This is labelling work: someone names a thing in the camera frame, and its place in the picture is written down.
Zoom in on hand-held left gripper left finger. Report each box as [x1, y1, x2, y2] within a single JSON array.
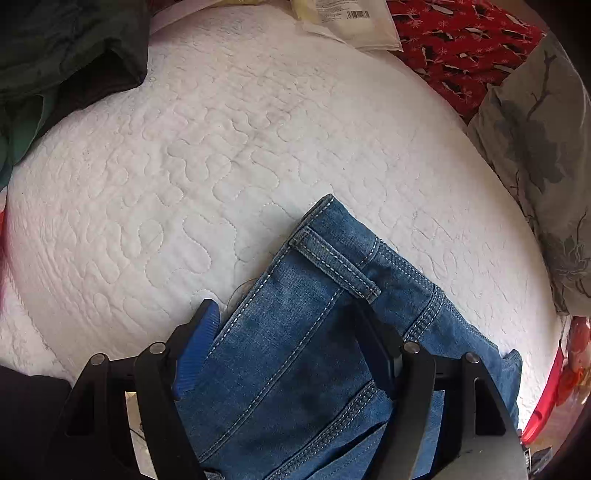
[[44, 299, 221, 480]]

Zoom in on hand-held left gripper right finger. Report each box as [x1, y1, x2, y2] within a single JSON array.
[[353, 300, 528, 480]]

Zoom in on blue denim pants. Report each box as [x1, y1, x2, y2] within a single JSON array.
[[173, 194, 522, 480]]

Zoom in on red plastic item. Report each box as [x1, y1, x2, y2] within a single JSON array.
[[521, 318, 591, 445]]

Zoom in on black cloth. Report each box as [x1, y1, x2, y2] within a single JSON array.
[[0, 364, 75, 480]]

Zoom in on white quilted bed cover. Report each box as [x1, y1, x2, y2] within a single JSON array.
[[0, 4, 570, 480]]

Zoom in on grey floral pillow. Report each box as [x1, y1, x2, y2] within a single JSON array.
[[466, 34, 591, 317]]

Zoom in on red patterned blanket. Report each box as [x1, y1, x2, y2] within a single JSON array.
[[385, 0, 546, 125]]

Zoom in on dark green jacket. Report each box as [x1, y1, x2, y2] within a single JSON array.
[[0, 0, 151, 191]]

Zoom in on white flat packet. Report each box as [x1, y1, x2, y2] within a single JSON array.
[[290, 0, 403, 51]]

